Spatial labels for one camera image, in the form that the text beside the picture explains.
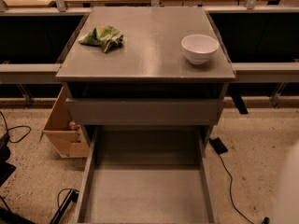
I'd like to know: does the white bowl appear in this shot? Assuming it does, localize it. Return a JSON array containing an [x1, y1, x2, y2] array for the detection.
[[181, 35, 220, 64]]

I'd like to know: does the green chip bag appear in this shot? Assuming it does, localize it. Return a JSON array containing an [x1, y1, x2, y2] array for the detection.
[[78, 25, 123, 53]]

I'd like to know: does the cardboard box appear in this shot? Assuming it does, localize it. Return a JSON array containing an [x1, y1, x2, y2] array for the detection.
[[43, 89, 90, 158]]

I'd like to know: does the open grey middle drawer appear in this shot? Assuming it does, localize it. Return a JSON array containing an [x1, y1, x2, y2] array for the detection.
[[74, 127, 220, 224]]

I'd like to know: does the black stand with cable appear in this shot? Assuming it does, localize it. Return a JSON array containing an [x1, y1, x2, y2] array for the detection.
[[50, 188, 79, 224]]

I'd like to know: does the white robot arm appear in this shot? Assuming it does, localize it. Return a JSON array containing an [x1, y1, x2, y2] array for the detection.
[[272, 142, 299, 224]]

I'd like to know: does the grey drawer cabinet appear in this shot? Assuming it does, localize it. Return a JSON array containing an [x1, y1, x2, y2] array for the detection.
[[56, 7, 235, 142]]

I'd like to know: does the closed grey top drawer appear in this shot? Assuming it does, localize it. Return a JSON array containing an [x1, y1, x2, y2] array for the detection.
[[66, 98, 224, 126]]

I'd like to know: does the black power adapter with cable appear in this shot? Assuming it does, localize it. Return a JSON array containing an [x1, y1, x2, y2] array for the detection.
[[209, 138, 254, 224]]

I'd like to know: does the black cable left floor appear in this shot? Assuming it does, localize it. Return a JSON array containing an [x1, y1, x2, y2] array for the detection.
[[0, 110, 32, 145]]

